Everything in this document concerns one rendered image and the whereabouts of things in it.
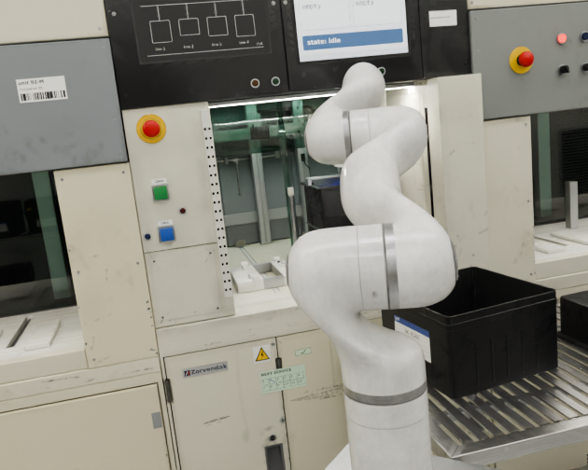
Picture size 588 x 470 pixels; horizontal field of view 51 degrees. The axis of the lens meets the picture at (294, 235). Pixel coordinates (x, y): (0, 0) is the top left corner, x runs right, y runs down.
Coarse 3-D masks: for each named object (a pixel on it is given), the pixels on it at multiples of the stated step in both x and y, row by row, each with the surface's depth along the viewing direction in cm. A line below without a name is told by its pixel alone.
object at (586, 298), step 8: (568, 296) 145; (576, 296) 144; (584, 296) 144; (560, 304) 145; (568, 304) 142; (576, 304) 140; (584, 304) 138; (560, 312) 146; (568, 312) 143; (576, 312) 140; (584, 312) 137; (560, 320) 146; (568, 320) 143; (576, 320) 140; (584, 320) 138; (568, 328) 143; (576, 328) 141; (584, 328) 138; (560, 336) 146; (568, 336) 144; (576, 336) 141; (584, 336) 139; (576, 344) 141; (584, 344) 139
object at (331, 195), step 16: (320, 176) 184; (336, 176) 185; (304, 192) 195; (320, 192) 175; (336, 192) 176; (320, 208) 178; (336, 208) 177; (320, 224) 180; (336, 224) 177; (352, 224) 178
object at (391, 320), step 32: (480, 288) 152; (512, 288) 140; (544, 288) 131; (384, 320) 143; (416, 320) 129; (448, 320) 119; (480, 320) 121; (512, 320) 124; (544, 320) 127; (448, 352) 120; (480, 352) 122; (512, 352) 125; (544, 352) 128; (448, 384) 122; (480, 384) 123
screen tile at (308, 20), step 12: (300, 0) 145; (312, 0) 146; (324, 0) 146; (336, 0) 147; (300, 12) 146; (312, 12) 146; (324, 12) 147; (336, 12) 148; (348, 12) 148; (312, 24) 147; (324, 24) 147; (336, 24) 148; (348, 24) 149
